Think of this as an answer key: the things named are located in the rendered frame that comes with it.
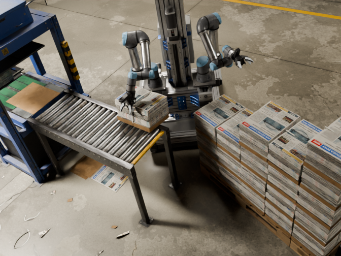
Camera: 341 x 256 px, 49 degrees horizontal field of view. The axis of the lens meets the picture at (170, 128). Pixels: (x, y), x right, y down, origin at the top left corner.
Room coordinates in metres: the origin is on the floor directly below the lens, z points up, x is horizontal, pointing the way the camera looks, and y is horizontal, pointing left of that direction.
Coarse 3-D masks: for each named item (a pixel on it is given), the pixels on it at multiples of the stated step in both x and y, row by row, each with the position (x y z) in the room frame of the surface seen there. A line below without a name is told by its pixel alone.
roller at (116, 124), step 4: (116, 124) 2.65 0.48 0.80; (120, 124) 2.67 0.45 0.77; (112, 128) 2.61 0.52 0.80; (116, 128) 2.62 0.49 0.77; (108, 132) 2.56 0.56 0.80; (112, 132) 2.58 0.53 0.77; (104, 136) 2.52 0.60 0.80; (108, 136) 2.54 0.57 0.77; (96, 140) 2.48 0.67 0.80; (100, 140) 2.48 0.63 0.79; (92, 144) 2.44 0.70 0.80; (96, 144) 2.44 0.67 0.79
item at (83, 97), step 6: (66, 90) 3.33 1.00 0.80; (78, 96) 3.19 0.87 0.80; (84, 96) 3.17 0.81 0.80; (96, 102) 3.03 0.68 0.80; (102, 102) 3.02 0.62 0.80; (108, 108) 2.90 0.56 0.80; (114, 108) 2.88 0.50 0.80; (162, 126) 2.50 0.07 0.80; (168, 132) 2.46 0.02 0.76; (162, 138) 2.47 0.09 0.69; (168, 138) 2.45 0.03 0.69
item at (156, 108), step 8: (152, 96) 2.68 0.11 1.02; (160, 96) 2.66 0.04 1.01; (136, 104) 2.57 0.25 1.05; (144, 104) 2.56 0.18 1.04; (152, 104) 2.54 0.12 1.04; (160, 104) 2.58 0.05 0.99; (136, 112) 2.53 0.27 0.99; (144, 112) 2.47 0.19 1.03; (152, 112) 2.49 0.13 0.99; (160, 112) 2.55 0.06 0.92; (168, 112) 2.63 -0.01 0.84; (136, 120) 2.53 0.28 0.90; (144, 120) 2.47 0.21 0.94; (152, 120) 2.46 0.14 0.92
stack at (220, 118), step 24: (216, 120) 2.42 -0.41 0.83; (240, 120) 2.37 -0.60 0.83; (216, 168) 2.37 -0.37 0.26; (240, 168) 2.08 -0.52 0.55; (264, 168) 1.86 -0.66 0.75; (240, 192) 2.09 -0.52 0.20; (264, 192) 1.84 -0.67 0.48; (288, 192) 1.65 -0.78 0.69; (264, 216) 1.84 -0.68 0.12; (288, 240) 1.60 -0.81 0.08
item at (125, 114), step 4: (136, 88) 2.84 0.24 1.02; (140, 88) 2.83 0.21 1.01; (124, 92) 2.79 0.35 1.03; (136, 92) 2.77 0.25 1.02; (140, 92) 2.76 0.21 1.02; (144, 92) 2.76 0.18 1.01; (120, 96) 2.73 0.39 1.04; (136, 96) 2.71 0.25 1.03; (116, 100) 2.68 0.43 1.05; (116, 104) 2.68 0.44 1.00; (120, 104) 2.65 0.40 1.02; (124, 108) 2.62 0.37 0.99; (120, 112) 2.65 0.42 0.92; (124, 112) 2.62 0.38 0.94; (128, 112) 2.58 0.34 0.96; (120, 116) 2.65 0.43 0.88; (124, 116) 2.62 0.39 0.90; (128, 116) 2.59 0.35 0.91
